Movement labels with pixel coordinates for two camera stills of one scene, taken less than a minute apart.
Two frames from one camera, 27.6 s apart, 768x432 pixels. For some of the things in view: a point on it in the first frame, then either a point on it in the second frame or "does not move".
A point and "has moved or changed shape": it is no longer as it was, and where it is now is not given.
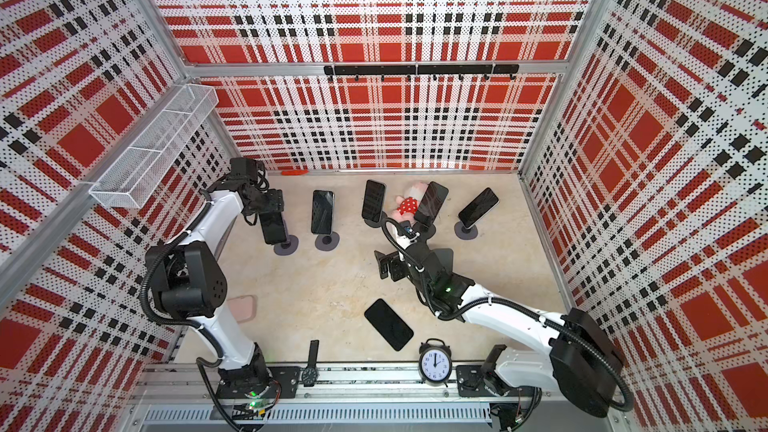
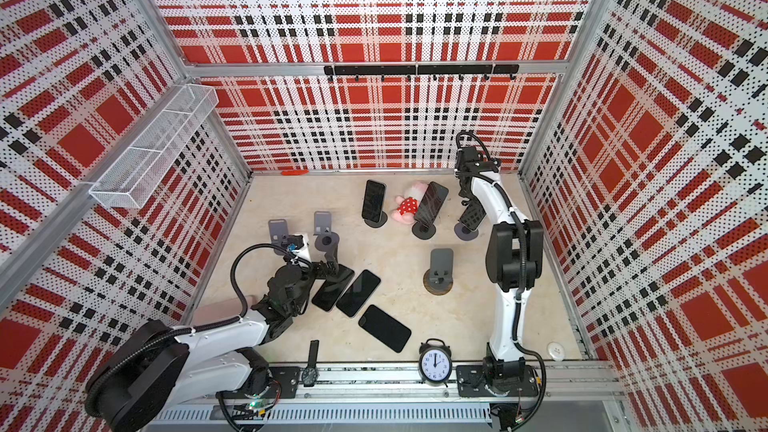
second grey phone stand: (327, 242) does not move
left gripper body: (265, 202) to (321, 272)
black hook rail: (420, 69) does not move
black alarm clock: (435, 362) does not move
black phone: (273, 227) to (358, 292)
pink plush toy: (408, 204) does not move
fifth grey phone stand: (463, 233) does not move
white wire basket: (123, 182) does not move
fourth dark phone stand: (426, 232) does not move
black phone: (388, 324) has moved or changed shape
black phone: (322, 212) to (333, 287)
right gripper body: (399, 269) to (466, 192)
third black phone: (373, 201) does not move
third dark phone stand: (374, 224) does not move
